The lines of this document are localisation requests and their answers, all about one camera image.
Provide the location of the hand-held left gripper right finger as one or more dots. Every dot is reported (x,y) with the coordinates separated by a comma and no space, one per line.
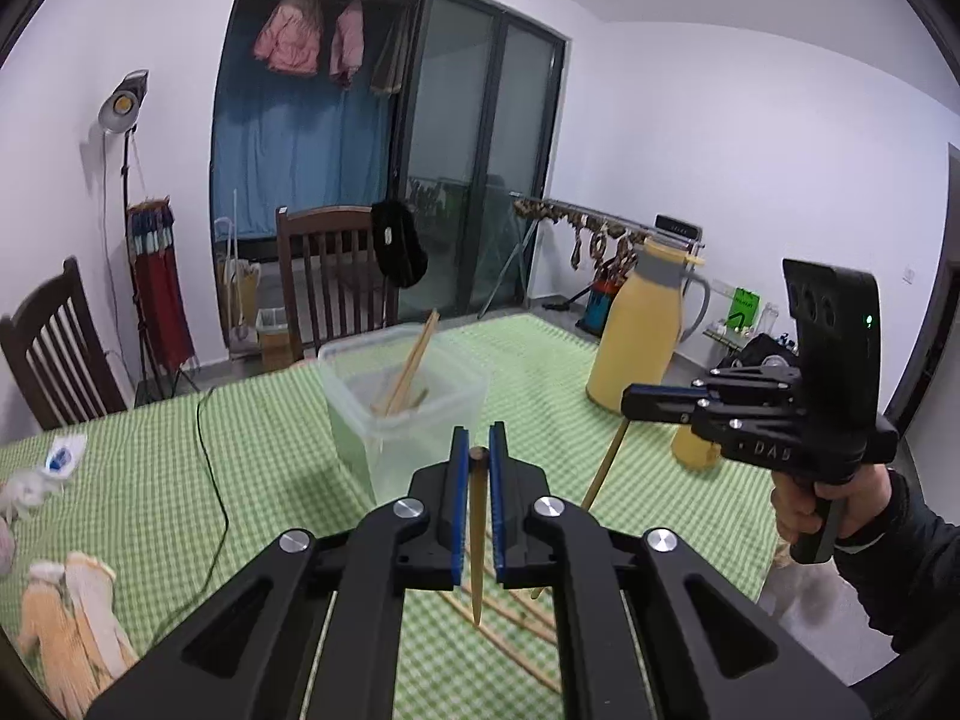
(500,510)

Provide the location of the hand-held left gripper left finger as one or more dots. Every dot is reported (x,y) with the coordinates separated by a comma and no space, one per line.
(459,510)

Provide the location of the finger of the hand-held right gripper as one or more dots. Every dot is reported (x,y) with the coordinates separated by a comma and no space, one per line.
(750,439)
(660,399)

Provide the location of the tapered single chopstick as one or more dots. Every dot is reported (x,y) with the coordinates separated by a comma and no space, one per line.
(476,525)
(604,465)

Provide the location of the clear plastic container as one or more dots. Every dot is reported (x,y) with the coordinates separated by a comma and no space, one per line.
(420,450)

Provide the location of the group of wooden chopsticks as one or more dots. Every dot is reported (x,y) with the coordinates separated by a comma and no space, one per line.
(409,371)

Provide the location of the person's right forearm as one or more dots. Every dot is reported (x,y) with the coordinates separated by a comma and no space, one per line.
(915,585)

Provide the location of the person's right hand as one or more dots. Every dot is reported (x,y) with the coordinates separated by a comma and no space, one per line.
(787,514)

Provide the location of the yellow bear print mug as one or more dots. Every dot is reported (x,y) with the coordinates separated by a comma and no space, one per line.
(694,454)

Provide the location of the yellow thermos jug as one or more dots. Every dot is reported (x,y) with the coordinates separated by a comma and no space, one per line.
(637,345)

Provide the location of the green paper bag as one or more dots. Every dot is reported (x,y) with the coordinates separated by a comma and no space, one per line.
(744,309)

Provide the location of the red and blue vacuum cleaner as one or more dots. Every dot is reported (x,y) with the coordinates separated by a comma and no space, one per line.
(604,304)

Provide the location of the drying rack with patterned cloths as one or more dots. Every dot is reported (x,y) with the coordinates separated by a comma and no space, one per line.
(592,229)

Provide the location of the green checked tablecloth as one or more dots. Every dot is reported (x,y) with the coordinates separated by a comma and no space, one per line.
(262,480)

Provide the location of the small lined waste bin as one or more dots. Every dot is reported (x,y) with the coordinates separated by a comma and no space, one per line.
(271,337)

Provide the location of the dark wooden chair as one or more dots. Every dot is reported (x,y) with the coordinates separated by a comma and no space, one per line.
(60,360)
(330,277)

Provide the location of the black garment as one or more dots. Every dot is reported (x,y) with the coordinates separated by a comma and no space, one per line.
(397,244)

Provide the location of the black framed sliding door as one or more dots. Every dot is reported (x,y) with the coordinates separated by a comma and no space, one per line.
(480,165)

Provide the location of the brown paper bag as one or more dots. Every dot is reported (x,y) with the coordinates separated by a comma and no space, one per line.
(238,300)

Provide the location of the cream work glove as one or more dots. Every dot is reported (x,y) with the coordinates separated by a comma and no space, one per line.
(45,630)
(97,607)

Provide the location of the red and blue folded rack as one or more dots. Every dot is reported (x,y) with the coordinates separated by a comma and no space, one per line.
(157,285)

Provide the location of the blue curtain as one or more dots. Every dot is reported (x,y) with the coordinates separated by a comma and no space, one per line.
(300,157)

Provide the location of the white plastic packet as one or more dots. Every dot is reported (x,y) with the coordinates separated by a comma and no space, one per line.
(66,457)

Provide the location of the beige hanging garment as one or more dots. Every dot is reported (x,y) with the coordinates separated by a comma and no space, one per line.
(391,60)

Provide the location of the small pink jacket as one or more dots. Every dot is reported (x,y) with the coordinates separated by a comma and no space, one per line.
(347,45)

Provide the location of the large pink jacket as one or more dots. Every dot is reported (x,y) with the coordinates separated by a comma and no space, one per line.
(289,34)

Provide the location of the studio lamp on stand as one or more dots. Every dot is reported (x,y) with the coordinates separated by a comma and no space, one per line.
(124,101)

